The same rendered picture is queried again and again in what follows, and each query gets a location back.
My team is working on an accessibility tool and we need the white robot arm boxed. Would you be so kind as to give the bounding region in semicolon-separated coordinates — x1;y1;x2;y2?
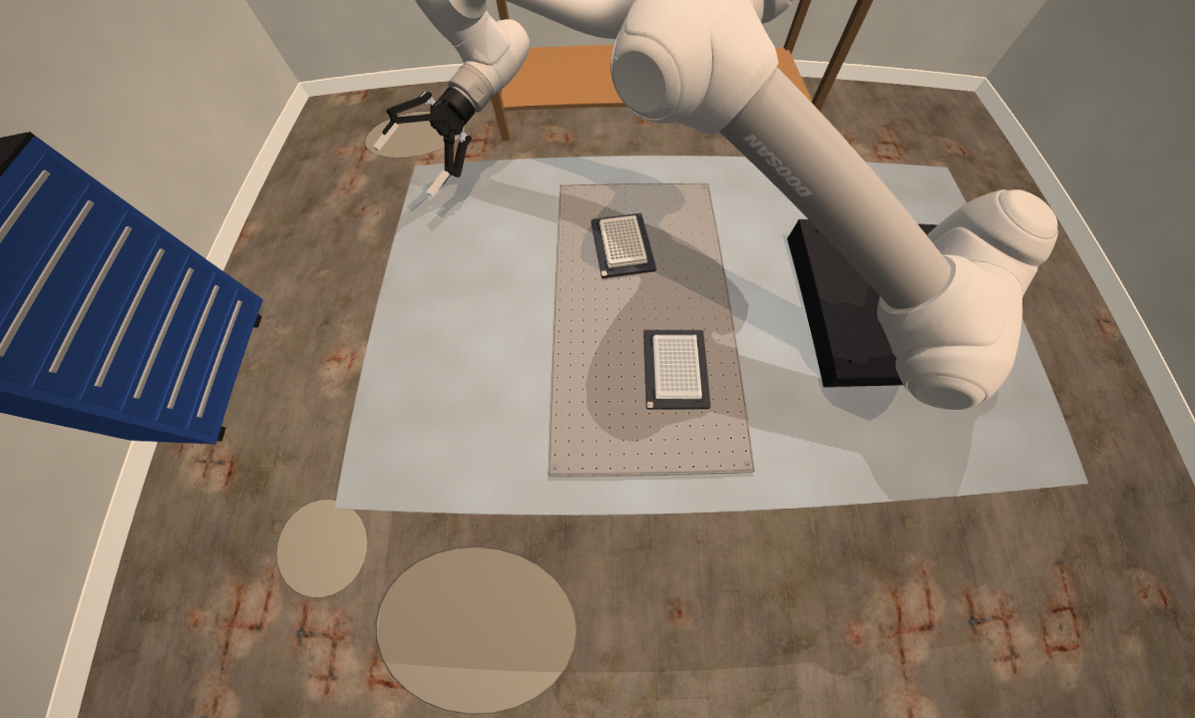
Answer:
415;0;1058;410

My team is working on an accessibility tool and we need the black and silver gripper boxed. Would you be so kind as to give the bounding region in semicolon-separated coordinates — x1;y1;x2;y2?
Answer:
373;88;474;196

